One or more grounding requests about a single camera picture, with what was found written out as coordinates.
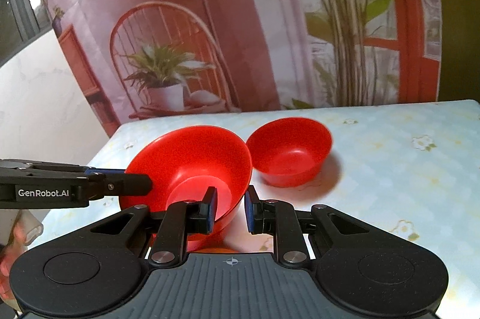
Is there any small red plastic bowl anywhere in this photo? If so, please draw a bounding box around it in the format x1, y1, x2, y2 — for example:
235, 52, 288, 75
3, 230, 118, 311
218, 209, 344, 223
247, 117, 333, 188

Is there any large red plastic bowl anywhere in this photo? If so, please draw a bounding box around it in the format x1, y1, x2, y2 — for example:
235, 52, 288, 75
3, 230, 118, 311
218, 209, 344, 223
119, 125, 252, 251

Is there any floral checked tablecloth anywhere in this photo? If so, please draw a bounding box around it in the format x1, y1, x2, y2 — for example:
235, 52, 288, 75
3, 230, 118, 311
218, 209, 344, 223
29, 100, 479, 318

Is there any printed room scene backdrop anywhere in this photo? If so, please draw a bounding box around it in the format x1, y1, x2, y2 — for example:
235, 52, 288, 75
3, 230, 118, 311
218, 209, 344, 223
40, 0, 442, 134

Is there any person's left hand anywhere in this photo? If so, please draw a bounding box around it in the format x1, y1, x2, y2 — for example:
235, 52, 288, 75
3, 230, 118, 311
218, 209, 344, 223
0, 221, 27, 302

